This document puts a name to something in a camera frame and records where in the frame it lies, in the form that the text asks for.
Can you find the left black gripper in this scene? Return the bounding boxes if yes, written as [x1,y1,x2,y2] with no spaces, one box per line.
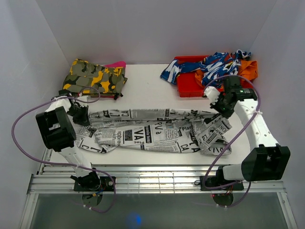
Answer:
[67,105,90,127]

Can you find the newspaper print trousers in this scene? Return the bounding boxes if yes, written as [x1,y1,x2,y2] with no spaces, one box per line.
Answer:
[76,109,232,155]

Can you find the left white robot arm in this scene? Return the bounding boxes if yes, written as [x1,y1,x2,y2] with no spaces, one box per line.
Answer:
[36,89,101,191]

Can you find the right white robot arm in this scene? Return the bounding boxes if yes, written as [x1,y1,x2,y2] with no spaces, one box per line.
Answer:
[202,75,291,190]

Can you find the blue white patterned trousers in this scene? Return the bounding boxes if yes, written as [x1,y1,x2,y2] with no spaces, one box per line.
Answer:
[160,50,252,86]

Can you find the camouflage folded trousers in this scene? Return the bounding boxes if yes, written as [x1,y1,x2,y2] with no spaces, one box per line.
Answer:
[62,59,128,100]

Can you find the orange trousers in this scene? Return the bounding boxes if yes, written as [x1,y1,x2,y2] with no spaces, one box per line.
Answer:
[195,60,258,88]

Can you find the pink folded trousers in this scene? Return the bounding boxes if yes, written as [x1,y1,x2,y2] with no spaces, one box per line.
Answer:
[104,61,126,68]

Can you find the red plastic tray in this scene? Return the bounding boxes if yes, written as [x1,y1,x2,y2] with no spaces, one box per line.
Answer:
[175,55,207,97]

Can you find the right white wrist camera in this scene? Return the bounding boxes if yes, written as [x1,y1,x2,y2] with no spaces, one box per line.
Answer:
[203,86,220,104]

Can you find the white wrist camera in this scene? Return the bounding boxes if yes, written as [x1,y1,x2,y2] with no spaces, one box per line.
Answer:
[203,86,220,104]
[78,95,91,102]

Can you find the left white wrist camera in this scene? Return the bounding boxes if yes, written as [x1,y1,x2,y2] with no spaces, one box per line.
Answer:
[78,95,91,102]

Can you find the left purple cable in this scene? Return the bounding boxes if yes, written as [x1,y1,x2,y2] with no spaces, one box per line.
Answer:
[11,86,117,214]

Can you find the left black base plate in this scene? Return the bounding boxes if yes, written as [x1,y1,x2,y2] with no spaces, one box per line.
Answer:
[73,176,116,192]

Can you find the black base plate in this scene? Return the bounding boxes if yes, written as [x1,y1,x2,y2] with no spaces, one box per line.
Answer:
[194,176,244,191]
[73,176,116,192]

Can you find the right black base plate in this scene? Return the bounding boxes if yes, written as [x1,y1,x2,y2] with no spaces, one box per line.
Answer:
[194,176,244,191]

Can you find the aluminium rail frame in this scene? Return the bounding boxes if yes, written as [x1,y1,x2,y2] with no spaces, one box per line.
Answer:
[19,95,298,229]

